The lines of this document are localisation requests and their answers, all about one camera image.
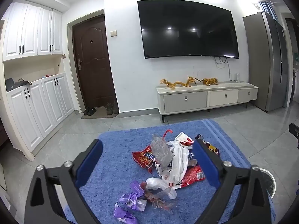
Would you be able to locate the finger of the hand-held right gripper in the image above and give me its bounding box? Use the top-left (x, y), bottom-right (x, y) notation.
top-left (288, 123), bottom-right (299, 137)

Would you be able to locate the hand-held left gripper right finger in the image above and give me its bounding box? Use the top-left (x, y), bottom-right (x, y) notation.
top-left (192, 137), bottom-right (272, 224)

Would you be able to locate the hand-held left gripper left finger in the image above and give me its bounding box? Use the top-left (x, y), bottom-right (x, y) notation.
top-left (24, 139), bottom-right (103, 224)

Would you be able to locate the red food packet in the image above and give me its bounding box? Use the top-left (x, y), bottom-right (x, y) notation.
top-left (173, 166), bottom-right (206, 189)

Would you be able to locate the dark orange snack packet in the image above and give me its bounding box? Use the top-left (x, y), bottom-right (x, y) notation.
top-left (195, 134), bottom-right (220, 156)

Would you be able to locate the white and red carton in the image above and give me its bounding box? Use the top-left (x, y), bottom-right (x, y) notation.
top-left (175, 132), bottom-right (195, 146)

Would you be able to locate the white paper box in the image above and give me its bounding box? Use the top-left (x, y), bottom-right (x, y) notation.
top-left (154, 161), bottom-right (173, 178)

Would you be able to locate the clear plastic bag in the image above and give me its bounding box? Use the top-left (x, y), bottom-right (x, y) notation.
top-left (150, 134), bottom-right (175, 171)

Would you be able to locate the white waste bin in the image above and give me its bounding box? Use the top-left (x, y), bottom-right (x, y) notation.
top-left (258, 168), bottom-right (277, 197)

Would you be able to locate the red snack bag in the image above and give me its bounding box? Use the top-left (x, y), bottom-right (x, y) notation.
top-left (132, 145), bottom-right (156, 168)

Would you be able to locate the translucent white plastic bag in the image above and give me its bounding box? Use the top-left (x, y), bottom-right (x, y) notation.
top-left (146, 178), bottom-right (177, 200)

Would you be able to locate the purple foil wrapper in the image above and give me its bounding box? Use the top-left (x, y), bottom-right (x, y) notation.
top-left (114, 203), bottom-right (138, 224)
top-left (119, 181), bottom-right (147, 211)

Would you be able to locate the brown red wrapper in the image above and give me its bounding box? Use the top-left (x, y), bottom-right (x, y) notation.
top-left (144, 187), bottom-right (177, 211)

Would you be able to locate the brown doormat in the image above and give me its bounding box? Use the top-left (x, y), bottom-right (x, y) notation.
top-left (81, 112), bottom-right (119, 119)

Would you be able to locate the white television cabinet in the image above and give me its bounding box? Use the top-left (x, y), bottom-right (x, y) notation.
top-left (156, 81), bottom-right (259, 124)

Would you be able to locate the white base cabinet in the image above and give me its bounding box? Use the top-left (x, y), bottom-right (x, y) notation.
top-left (6, 73), bottom-right (75, 161)

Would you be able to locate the grey refrigerator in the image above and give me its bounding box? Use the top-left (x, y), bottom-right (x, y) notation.
top-left (242, 12), bottom-right (291, 112)

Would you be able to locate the golden striped figurine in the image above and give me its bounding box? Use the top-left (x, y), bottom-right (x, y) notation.
top-left (202, 78), bottom-right (219, 86)

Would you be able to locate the dark brown door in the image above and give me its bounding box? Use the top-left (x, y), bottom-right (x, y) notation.
top-left (72, 14), bottom-right (117, 115)

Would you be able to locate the black bag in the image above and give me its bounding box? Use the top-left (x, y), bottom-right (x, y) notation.
top-left (5, 78), bottom-right (32, 92)

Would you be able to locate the blue curtain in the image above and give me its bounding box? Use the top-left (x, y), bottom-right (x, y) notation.
top-left (258, 1), bottom-right (281, 20)

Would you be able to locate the black wall television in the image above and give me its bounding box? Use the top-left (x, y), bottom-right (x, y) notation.
top-left (137, 0), bottom-right (240, 59)

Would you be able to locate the white wall cabinet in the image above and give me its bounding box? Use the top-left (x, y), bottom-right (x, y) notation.
top-left (2, 1), bottom-right (63, 63)

